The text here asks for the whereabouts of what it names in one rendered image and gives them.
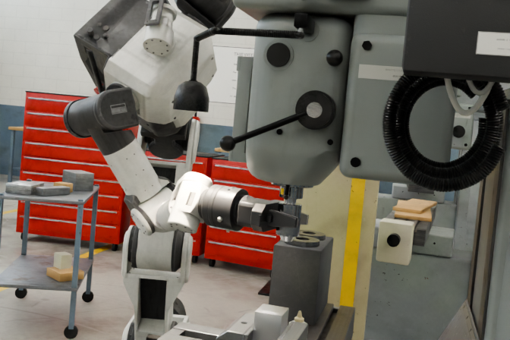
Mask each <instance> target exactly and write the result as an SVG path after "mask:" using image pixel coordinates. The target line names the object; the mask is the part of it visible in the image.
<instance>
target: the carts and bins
mask: <svg viewBox="0 0 510 340"><path fill-rule="evenodd" d="M93 182H94V174H93V173H90V172H85V171H82V170H63V176H62V182H44V181H32V179H27V180H26V181H21V180H19V181H13V182H10V183H7V184H6V186H5V192H3V193H0V247H1V236H2V216H3V205H4V200H25V207H24V227H23V238H22V249H21V255H20V256H19V257H18V258H17V259H16V260H15V261H14V262H13V263H12V264H11V265H10V266H9V267H8V268H7V269H5V270H4V271H3V272H2V273H1V274H0V288H16V291H15V296H16V297H17V298H25V296H26V295H27V289H39V290H53V291H71V304H70V314H69V324H68V326H67V327H66V328H65V330H64V335H65V337H66V338H69V339H72V338H75V337H76V336H77V333H78V329H77V327H76V326H75V325H74V321H75V310H76V300H77V290H78V288H79V287H80V285H81V283H82V281H83V280H84V278H85V276H86V274H87V287H86V291H85V292H84V293H83V295H82V299H83V301H85V302H91V301H92V299H93V297H94V295H93V292H92V291H91V281H92V271H93V261H94V259H93V252H94V243H95V233H96V214H97V204H98V194H99V184H94V185H93ZM92 195H93V210H92V220H91V230H90V249H89V258H80V243H81V232H82V222H83V205H84V204H85V203H86V202H87V201H88V200H89V199H90V198H91V196H92ZM30 201H35V202H46V203H66V204H77V205H78V206H77V225H76V235H75V245H74V257H72V254H70V253H67V252H55V253H54V256H45V255H32V254H27V239H28V228H29V218H30Z"/></svg>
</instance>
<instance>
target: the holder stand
mask: <svg viewBox="0 0 510 340"><path fill-rule="evenodd" d="M332 247H333V237H326V234H324V233H322V232H319V231H311V230H300V233H299V236H298V237H295V238H294V240H293V241H291V242H288V241H282V240H280V241H279V242H278V243H276V244H275V245H274V249H273V258H272V274H271V282H270V290H269V305H274V306H279V307H287V308H289V311H288V321H289V322H291V321H293V320H294V318H295V317H296V316H297V315H298V311H299V310H300V311H301V313H302V317H303V318H304V322H306V323H308V325H311V326H314V324H315V323H316V321H317V320H318V318H319V316H320V314H321V313H322V311H323V309H324V307H325V306H326V304H327V301H328V293H329V278H330V269H331V262H332Z"/></svg>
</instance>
